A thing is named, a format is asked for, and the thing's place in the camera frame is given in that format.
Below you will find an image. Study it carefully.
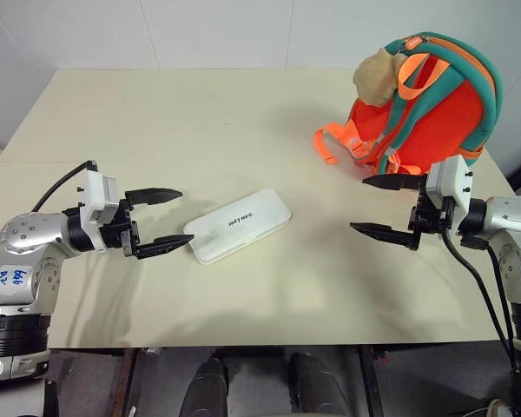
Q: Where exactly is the orange and teal backpack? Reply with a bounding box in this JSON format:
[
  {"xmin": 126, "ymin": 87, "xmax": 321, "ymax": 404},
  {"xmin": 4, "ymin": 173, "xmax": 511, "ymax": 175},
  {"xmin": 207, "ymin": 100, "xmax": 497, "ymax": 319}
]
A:
[{"xmin": 313, "ymin": 30, "xmax": 505, "ymax": 177}]

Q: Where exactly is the white rectangular case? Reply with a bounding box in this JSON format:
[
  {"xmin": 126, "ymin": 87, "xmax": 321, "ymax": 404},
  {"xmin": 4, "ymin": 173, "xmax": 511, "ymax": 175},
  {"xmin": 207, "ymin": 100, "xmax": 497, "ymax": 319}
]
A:
[{"xmin": 183, "ymin": 188, "xmax": 293, "ymax": 266}]

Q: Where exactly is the white cable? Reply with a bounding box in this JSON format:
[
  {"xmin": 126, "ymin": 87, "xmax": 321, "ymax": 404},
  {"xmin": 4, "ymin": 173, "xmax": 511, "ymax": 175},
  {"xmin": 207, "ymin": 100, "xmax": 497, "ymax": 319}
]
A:
[{"xmin": 485, "ymin": 398, "xmax": 511, "ymax": 417}]

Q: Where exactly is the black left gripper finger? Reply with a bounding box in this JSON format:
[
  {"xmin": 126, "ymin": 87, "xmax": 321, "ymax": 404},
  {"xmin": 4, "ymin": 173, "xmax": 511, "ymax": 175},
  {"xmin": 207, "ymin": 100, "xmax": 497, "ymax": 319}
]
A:
[
  {"xmin": 124, "ymin": 187, "xmax": 185, "ymax": 214},
  {"xmin": 134, "ymin": 234, "xmax": 195, "ymax": 261}
]

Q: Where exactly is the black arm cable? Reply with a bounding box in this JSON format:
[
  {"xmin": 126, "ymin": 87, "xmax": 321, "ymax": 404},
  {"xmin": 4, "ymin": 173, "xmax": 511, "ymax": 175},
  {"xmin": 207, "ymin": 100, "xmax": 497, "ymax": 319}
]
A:
[
  {"xmin": 30, "ymin": 159, "xmax": 99, "ymax": 214},
  {"xmin": 460, "ymin": 235, "xmax": 518, "ymax": 361},
  {"xmin": 440, "ymin": 197, "xmax": 521, "ymax": 392}
]

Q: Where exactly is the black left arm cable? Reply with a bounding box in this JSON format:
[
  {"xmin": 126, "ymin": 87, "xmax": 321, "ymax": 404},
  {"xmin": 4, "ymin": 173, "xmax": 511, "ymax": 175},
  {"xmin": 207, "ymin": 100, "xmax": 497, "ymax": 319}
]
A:
[{"xmin": 30, "ymin": 159, "xmax": 99, "ymax": 214}]

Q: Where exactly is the beige plush toy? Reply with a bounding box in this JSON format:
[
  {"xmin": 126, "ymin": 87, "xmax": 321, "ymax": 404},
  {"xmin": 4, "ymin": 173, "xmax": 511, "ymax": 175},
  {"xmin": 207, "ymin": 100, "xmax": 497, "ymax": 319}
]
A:
[{"xmin": 352, "ymin": 47, "xmax": 407, "ymax": 109}]

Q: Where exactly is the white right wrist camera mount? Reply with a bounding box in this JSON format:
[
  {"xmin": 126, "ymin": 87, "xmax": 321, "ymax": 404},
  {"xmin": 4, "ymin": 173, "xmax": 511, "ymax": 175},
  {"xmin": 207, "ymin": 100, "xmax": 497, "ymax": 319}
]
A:
[{"xmin": 425, "ymin": 155, "xmax": 474, "ymax": 214}]

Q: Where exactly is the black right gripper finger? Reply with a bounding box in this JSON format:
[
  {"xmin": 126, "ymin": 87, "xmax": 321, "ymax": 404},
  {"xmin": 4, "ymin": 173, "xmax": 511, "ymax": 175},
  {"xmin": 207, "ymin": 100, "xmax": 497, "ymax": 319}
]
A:
[
  {"xmin": 349, "ymin": 222, "xmax": 420, "ymax": 252},
  {"xmin": 361, "ymin": 173, "xmax": 429, "ymax": 193}
]

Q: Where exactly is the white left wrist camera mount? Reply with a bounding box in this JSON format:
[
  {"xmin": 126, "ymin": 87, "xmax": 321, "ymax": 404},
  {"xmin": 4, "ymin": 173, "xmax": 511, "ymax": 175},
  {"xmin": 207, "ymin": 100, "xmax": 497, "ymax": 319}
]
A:
[{"xmin": 77, "ymin": 169, "xmax": 122, "ymax": 228}]

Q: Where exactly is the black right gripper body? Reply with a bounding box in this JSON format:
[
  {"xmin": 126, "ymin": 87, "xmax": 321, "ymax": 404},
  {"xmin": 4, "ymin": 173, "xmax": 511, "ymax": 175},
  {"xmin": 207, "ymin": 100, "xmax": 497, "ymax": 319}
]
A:
[{"xmin": 407, "ymin": 187, "xmax": 457, "ymax": 235}]

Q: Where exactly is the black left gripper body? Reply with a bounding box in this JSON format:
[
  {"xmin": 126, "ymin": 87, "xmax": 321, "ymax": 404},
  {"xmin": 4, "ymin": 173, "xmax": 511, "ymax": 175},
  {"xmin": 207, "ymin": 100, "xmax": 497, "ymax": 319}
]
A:
[{"xmin": 98, "ymin": 197, "xmax": 140, "ymax": 260}]

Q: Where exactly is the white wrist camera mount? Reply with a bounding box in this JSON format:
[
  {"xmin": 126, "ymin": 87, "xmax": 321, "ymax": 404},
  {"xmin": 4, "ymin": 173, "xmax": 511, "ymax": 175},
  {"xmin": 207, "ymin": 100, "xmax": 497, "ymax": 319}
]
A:
[
  {"xmin": 77, "ymin": 169, "xmax": 122, "ymax": 228},
  {"xmin": 425, "ymin": 155, "xmax": 474, "ymax": 214}
]

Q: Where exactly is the dark table frame bar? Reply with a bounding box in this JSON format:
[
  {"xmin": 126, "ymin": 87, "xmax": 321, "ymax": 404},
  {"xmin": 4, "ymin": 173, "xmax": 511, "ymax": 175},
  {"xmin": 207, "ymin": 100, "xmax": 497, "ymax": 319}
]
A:
[
  {"xmin": 357, "ymin": 346, "xmax": 386, "ymax": 417},
  {"xmin": 105, "ymin": 347, "xmax": 141, "ymax": 417}
]

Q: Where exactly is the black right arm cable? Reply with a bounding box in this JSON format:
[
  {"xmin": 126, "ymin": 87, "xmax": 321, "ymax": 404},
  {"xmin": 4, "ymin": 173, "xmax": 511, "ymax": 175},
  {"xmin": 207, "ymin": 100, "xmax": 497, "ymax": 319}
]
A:
[
  {"xmin": 440, "ymin": 197, "xmax": 521, "ymax": 392},
  {"xmin": 460, "ymin": 235, "xmax": 518, "ymax": 361}
]

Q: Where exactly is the dark rounded shape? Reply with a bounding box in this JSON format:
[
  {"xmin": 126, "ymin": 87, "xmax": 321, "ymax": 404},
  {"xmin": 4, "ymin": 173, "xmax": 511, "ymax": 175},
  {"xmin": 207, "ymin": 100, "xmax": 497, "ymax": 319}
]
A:
[{"xmin": 180, "ymin": 356, "xmax": 229, "ymax": 417}]

